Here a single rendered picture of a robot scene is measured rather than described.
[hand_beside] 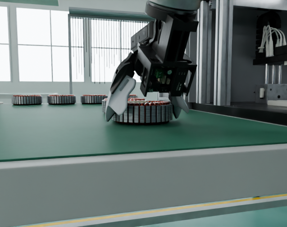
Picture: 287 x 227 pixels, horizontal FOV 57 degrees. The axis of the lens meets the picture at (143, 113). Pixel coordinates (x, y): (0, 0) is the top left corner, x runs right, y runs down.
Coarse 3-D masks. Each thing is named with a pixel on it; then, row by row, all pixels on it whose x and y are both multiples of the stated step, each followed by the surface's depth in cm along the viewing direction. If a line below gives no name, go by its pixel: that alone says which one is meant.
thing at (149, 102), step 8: (128, 104) 44; (136, 104) 43; (144, 104) 45; (152, 104) 44; (160, 104) 44; (168, 104) 46; (128, 112) 44; (136, 112) 43; (144, 112) 43; (152, 112) 43; (160, 112) 44; (168, 112) 46; (120, 120) 44; (128, 120) 44; (136, 120) 43; (144, 120) 43; (152, 120) 43; (160, 120) 44; (168, 120) 46
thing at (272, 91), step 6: (258, 84) 75; (264, 84) 72; (270, 84) 71; (276, 84) 72; (282, 84) 72; (258, 90) 75; (270, 90) 71; (276, 90) 72; (282, 90) 73; (258, 96) 75; (264, 96) 72; (270, 96) 72; (276, 96) 72; (282, 96) 73; (258, 102) 75; (264, 102) 73
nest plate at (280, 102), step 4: (268, 100) 66; (272, 100) 65; (276, 100) 64; (280, 100) 64; (284, 100) 64; (268, 104) 66; (272, 104) 65; (276, 104) 63; (280, 104) 62; (284, 104) 61
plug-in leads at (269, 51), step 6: (270, 30) 71; (276, 30) 72; (264, 36) 75; (270, 36) 71; (264, 42) 76; (270, 42) 71; (258, 48) 76; (270, 48) 71; (258, 54) 76; (264, 54) 76; (270, 54) 71
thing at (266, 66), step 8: (280, 48) 67; (272, 56) 70; (280, 56) 67; (256, 64) 76; (264, 64) 76; (272, 64) 74; (280, 64) 74; (272, 72) 74; (280, 72) 74; (264, 80) 74; (272, 80) 74; (280, 80) 74
